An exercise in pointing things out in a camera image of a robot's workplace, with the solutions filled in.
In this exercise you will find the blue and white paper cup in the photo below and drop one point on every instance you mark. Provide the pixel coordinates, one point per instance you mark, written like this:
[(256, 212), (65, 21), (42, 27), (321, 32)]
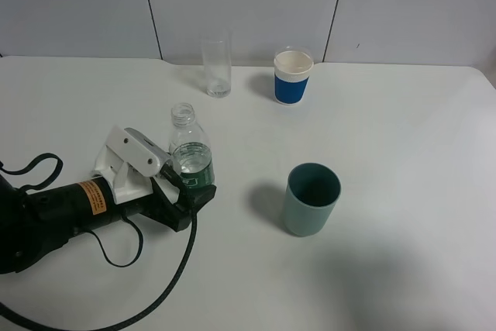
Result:
[(292, 69)]

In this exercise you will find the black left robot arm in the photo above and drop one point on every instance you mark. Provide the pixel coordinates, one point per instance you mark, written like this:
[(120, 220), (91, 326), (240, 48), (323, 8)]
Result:
[(35, 225)]

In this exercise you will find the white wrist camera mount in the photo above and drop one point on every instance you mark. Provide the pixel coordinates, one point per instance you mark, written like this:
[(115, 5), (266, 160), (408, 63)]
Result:
[(128, 161)]

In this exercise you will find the teal green cup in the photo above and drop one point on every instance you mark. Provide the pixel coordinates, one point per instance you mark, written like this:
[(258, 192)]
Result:
[(311, 194)]

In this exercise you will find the clear bottle with green label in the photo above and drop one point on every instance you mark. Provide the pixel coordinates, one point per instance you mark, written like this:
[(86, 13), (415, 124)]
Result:
[(190, 147)]

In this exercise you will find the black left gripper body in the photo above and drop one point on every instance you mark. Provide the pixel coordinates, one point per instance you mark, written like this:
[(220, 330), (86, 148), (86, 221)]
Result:
[(158, 207)]

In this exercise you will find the tall clear glass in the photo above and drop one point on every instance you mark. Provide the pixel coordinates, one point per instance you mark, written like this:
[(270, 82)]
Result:
[(216, 56)]

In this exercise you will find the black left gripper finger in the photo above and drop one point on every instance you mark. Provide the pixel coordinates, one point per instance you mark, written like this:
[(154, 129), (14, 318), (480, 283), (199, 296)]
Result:
[(192, 200)]

